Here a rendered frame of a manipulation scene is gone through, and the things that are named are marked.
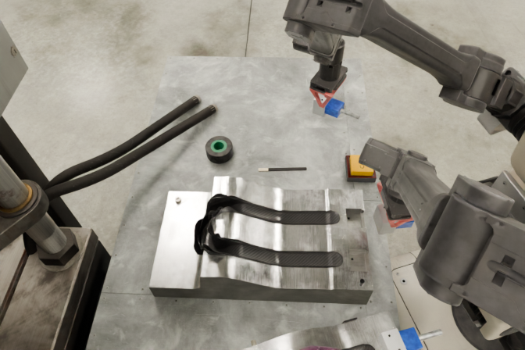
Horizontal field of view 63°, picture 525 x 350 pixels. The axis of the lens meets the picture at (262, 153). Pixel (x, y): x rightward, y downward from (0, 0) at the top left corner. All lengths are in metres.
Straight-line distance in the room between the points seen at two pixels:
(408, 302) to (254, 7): 2.35
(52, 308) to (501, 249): 1.01
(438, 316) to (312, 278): 0.78
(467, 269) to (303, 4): 0.41
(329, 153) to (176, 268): 0.55
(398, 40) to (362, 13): 0.09
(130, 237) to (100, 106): 1.63
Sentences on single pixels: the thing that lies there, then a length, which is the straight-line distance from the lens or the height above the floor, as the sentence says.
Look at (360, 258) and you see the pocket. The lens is 1.06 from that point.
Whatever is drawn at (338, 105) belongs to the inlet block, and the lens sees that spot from 1.23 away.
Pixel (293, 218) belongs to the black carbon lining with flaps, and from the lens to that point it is 1.07.
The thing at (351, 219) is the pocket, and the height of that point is 0.86.
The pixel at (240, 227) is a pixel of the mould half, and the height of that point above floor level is 0.93.
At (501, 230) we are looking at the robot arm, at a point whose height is 1.49.
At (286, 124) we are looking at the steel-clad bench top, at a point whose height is 0.80.
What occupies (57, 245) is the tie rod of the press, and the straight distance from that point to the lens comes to 1.19.
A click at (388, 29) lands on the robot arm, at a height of 1.43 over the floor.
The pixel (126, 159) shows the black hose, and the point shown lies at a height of 0.91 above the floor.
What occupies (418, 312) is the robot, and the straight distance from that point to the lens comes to 1.69.
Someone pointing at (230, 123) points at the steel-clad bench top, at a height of 0.80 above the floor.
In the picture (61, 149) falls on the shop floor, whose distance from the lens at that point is 2.60.
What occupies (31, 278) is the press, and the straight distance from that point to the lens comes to 1.26.
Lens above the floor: 1.81
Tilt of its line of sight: 52 degrees down
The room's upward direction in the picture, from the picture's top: 2 degrees counter-clockwise
